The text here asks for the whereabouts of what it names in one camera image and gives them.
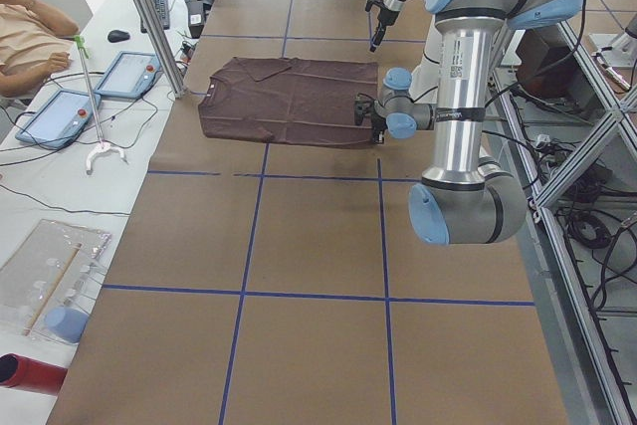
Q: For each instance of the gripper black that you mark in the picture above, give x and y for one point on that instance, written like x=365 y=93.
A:
x=377 y=123
x=382 y=18

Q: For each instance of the dark brown t-shirt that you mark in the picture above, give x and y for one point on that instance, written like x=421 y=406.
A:
x=288 y=101

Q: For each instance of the black box white label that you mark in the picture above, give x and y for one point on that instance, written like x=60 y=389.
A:
x=196 y=18

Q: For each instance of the black keyboard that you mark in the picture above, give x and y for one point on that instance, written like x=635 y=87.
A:
x=161 y=8

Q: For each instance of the far teach pendant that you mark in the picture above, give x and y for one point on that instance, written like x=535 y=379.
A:
x=129 y=76

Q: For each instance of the teach pendant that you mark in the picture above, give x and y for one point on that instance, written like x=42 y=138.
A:
x=129 y=76
x=59 y=121

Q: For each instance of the black computer mouse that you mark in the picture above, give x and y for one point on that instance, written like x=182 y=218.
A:
x=116 y=36

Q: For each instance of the near teach pendant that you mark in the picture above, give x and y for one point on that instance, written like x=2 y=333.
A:
x=59 y=121

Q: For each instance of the person in beige shirt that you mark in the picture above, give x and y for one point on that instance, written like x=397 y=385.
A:
x=36 y=39

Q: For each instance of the wooden stick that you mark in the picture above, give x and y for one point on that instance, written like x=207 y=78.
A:
x=61 y=269

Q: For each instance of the clear plastic bag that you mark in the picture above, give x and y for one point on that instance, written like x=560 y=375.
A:
x=27 y=274

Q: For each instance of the red cylinder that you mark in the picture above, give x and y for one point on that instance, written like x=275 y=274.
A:
x=28 y=374

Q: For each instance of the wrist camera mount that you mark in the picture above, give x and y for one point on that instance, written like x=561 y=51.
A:
x=364 y=106
x=373 y=3

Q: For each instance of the aluminium frame post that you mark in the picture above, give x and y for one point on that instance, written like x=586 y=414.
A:
x=155 y=31

